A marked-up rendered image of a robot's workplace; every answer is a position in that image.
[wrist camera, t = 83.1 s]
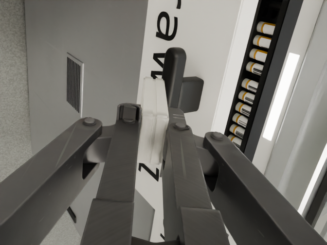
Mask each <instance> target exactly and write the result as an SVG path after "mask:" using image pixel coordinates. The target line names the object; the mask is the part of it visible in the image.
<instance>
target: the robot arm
mask: <svg viewBox="0 0 327 245"><path fill-rule="evenodd" d="M102 162H105V165H104V168H103V172H102V176H101V180H100V183H99V187H98V191H97V195H96V198H94V199H93V200H92V203H91V207H90V211H89V214H88V217H87V221H86V225H85V228H84V232H83V236H82V239H81V243H80V245H230V243H229V239H228V236H227V232H226V229H225V226H226V228H227V229H228V231H229V233H230V234H231V236H232V238H233V240H234V241H235V243H236V245H327V242H326V241H325V240H324V239H323V238H322V237H321V236H320V234H319V233H318V232H317V231H316V230H315V229H314V228H313V227H312V226H311V225H310V224H309V223H308V222H307V221H306V220H305V219H304V217H303V216H302V215H301V214H300V213H299V212H298V211H297V210H296V209H295V208H294V207H293V206H292V205H291V204H290V203H289V201H288V200H287V199H286V198H285V197H284V196H283V195H282V194H281V193H280V192H279V191H278V190H277V189H276V188H275V187H274V186H273V184H272V183H271V182H270V181H269V180H268V179H267V178H266V177H265V176H264V175H263V174H262V173H261V172H260V171H259V170H258V169H257V168H256V167H255V166H254V165H253V164H252V163H251V161H250V160H249V159H248V158H247V157H246V156H245V155H244V154H243V153H242V152H241V151H240V150H239V149H238V148H237V147H236V146H235V144H234V143H233V142H232V141H231V140H230V139H229V138H228V137H227V136H226V135H224V134H222V133H220V132H216V131H215V132H207V133H205V136H204V137H200V136H197V135H194V134H193V132H192V129H191V127H190V126H188V125H187V124H186V120H185V116H184V112H183V111H182V110H180V109H178V108H170V107H167V99H166V91H165V84H164V80H163V79H161V78H156V79H153V77H145V78H144V81H143V89H142V96H141V104H132V103H122V104H119V105H118V106H117V117H116V123H115V124H113V125H109V126H102V122H101V121H100V120H98V119H95V118H91V117H85V118H82V119H79V120H77V121H76V122H75V123H74V124H72V125H71V126H70V127H69V128H67V129H66V130H65V131H64V132H62V133H61V134H60V135H59V136H58V137H56V138H55V139H54V140H53V141H51V142H50V143H49V144H47V145H46V146H45V147H44V148H43V149H41V150H40V151H39V152H38V153H36V154H35V155H34V156H33V157H31V158H30V159H29V160H28V161H26V162H25V163H24V164H23V165H21V166H20V167H19V168H18V169H16V170H15V171H14V172H13V173H11V174H10V175H9V176H8V177H7V178H6V179H4V180H3V181H2V182H1V183H0V245H40V244H41V243H42V241H43V240H44V239H45V238H46V236H47V235H48V234H49V232H50V231H51V230H52V228H53V227H54V226H55V225H56V223H57V222H58V220H59V219H60V218H61V217H62V215H63V214H64V213H65V211H66V210H67V209H68V207H69V206H70V205H71V203H72V202H73V201H74V200H75V199H76V197H77V196H78V195H79V193H80V192H81V191H82V189H83V188H84V187H85V185H86V184H87V183H88V181H89V180H90V179H91V178H92V176H93V175H94V174H95V172H96V171H97V170H98V168H99V166H100V163H102ZM146 162H150V164H155V165H159V164H160V163H162V166H161V172H160V177H162V187H163V222H164V242H158V243H154V242H150V241H146V240H143V239H140V238H136V237H133V236H132V225H133V213H134V192H135V180H136V169H137V163H146ZM211 203H212V204H213V206H214V208H215V210H214V209H213V208H212V205H211ZM224 225H225V226H224Z"/></svg>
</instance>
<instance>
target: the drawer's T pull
mask: <svg viewBox="0 0 327 245"><path fill-rule="evenodd" d="M185 63H186V52H185V50H184V49H183V48H180V47H171V48H169V49H167V51H166V53H165V57H164V63H163V72H162V79H163V80H164V84H165V91H166V99H167V107H170V108H178V109H180V110H182V111H183V112H184V113H189V112H195V111H197V110H198V109H199V105H200V99H201V95H202V90H203V85H204V81H203V80H202V79H200V78H198V77H196V76H193V77H183V74H184V69H185Z"/></svg>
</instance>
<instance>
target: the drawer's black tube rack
mask: <svg viewBox="0 0 327 245"><path fill-rule="evenodd" d="M282 1H283V0H258V4H257V8H256V12H255V16H254V20H253V24H252V28H251V32H250V35H249V39H248V43H247V47H246V51H245V54H244V58H243V62H242V66H241V70H240V74H239V77H238V81H237V85H236V89H235V93H234V97H233V101H232V105H231V109H230V113H229V117H228V120H227V124H226V128H225V131H224V135H226V136H227V137H228V136H229V135H231V134H232V135H234V136H236V137H238V138H240V137H239V136H237V135H235V134H234V133H232V132H231V131H230V127H231V125H233V124H236V125H238V126H240V127H242V128H244V129H245V127H243V126H242V125H240V124H238V123H236V122H235V121H233V116H234V115H235V114H236V113H238V114H240V115H243V116H245V117H247V118H249V117H248V116H246V115H244V114H242V113H240V112H239V111H237V110H236V105H237V103H239V102H241V103H243V104H245V105H248V106H250V107H252V104H249V103H247V102H245V101H243V100H241V99H239V98H238V96H239V93H240V92H241V91H242V90H244V91H246V92H249V93H251V94H254V95H255V94H256V93H255V92H253V91H250V90H248V89H246V88H244V87H242V86H241V84H242V82H243V80H244V79H245V78H247V79H250V80H253V81H255V82H258V83H259V80H260V75H257V74H254V73H252V72H250V71H247V70H246V66H247V64H248V63H249V62H250V61H251V62H254V63H258V64H261V65H264V62H261V61H258V60H256V59H253V58H250V52H251V50H252V49H254V48H255V49H259V50H262V51H265V52H268V49H266V48H262V47H260V46H257V45H254V44H253V40H254V37H255V36H256V35H261V36H265V37H269V38H272V35H268V34H264V33H261V32H258V31H257V25H258V23H259V22H260V21H262V22H267V23H272V24H276V22H277V18H278V15H279V11H280V8H281V4H282ZM240 139H241V140H242V138H240Z"/></svg>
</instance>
